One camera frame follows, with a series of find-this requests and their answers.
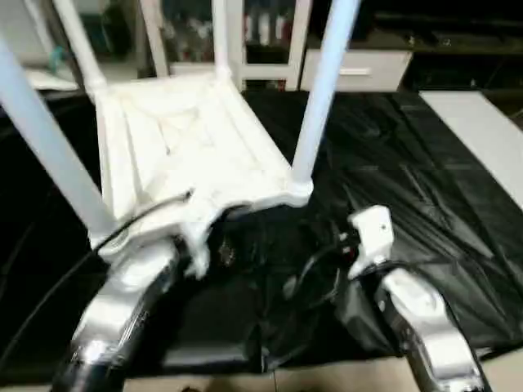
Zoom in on white plastic table top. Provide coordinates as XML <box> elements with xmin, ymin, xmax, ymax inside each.
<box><xmin>86</xmin><ymin>72</ymin><xmax>315</xmax><ymax>254</ymax></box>

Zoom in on white plastic table leg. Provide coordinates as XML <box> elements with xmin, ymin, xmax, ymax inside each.
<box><xmin>288</xmin><ymin>0</ymin><xmax>362</xmax><ymax>193</ymax></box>
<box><xmin>211</xmin><ymin>0</ymin><xmax>234</xmax><ymax>81</ymax></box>
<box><xmin>0</xmin><ymin>37</ymin><xmax>115</xmax><ymax>242</ymax></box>
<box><xmin>51</xmin><ymin>0</ymin><xmax>107</xmax><ymax>91</ymax></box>

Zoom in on black mat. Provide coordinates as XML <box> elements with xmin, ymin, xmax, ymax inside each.
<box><xmin>0</xmin><ymin>86</ymin><xmax>523</xmax><ymax>381</ymax></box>

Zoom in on white drawer unit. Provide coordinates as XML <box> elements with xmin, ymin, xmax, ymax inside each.
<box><xmin>301</xmin><ymin>51</ymin><xmax>413</xmax><ymax>92</ymax></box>

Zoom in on white glass door cabinet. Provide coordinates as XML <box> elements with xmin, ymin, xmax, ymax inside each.
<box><xmin>139</xmin><ymin>0</ymin><xmax>313</xmax><ymax>91</ymax></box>

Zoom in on dark low tv stand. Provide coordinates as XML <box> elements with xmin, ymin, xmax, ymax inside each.
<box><xmin>409</xmin><ymin>12</ymin><xmax>523</xmax><ymax>91</ymax></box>

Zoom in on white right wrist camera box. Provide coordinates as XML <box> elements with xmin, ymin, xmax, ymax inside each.
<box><xmin>347</xmin><ymin>206</ymin><xmax>395</xmax><ymax>280</ymax></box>

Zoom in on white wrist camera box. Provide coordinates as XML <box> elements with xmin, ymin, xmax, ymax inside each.
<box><xmin>176</xmin><ymin>208</ymin><xmax>217</xmax><ymax>278</ymax></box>
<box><xmin>347</xmin><ymin>206</ymin><xmax>395</xmax><ymax>280</ymax></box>

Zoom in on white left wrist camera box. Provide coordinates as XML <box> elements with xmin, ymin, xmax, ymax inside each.
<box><xmin>176</xmin><ymin>208</ymin><xmax>217</xmax><ymax>278</ymax></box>

